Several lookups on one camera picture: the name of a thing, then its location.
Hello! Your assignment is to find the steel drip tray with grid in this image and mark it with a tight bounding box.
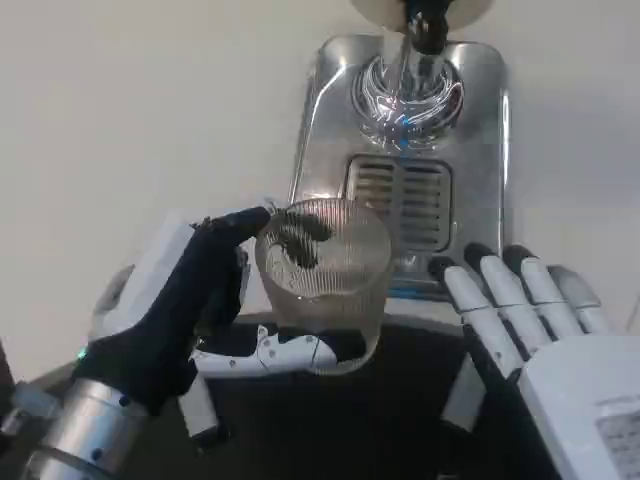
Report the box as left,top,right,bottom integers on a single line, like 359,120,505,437
286,35,512,305

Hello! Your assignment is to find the clear ribbed glass cup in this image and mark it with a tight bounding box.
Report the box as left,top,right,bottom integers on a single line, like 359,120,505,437
253,197,395,377

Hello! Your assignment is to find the black dispenser tap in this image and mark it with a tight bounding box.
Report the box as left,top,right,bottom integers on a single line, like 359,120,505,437
402,0,450,55

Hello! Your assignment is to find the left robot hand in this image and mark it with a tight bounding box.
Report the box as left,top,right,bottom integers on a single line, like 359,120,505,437
72,206,342,417

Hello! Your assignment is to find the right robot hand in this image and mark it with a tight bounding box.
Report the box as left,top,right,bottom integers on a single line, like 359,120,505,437
428,242,640,480

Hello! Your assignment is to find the cream drink dispenser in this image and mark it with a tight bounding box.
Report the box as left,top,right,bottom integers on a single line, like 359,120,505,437
349,0,497,27

